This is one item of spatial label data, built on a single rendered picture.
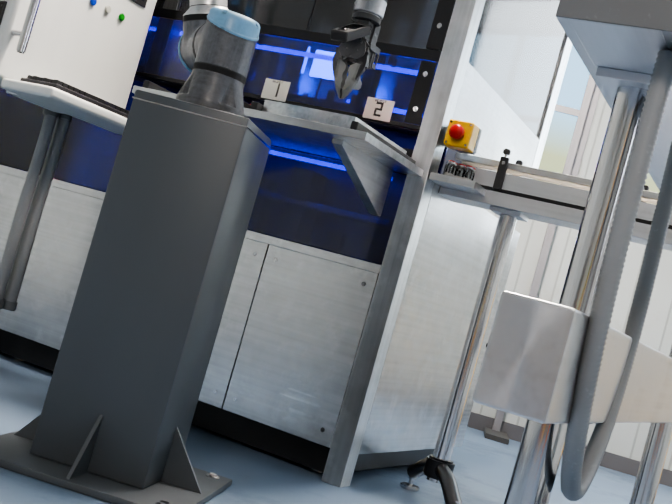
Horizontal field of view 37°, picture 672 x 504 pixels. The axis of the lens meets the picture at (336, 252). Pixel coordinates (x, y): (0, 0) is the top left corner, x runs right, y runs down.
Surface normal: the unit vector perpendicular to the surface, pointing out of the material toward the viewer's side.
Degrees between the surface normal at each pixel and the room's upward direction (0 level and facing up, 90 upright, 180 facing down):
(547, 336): 90
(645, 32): 180
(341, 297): 90
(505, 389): 90
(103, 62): 90
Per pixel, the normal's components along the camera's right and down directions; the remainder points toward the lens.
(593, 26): -0.27, 0.96
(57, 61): 0.83, 0.22
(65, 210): -0.41, -0.15
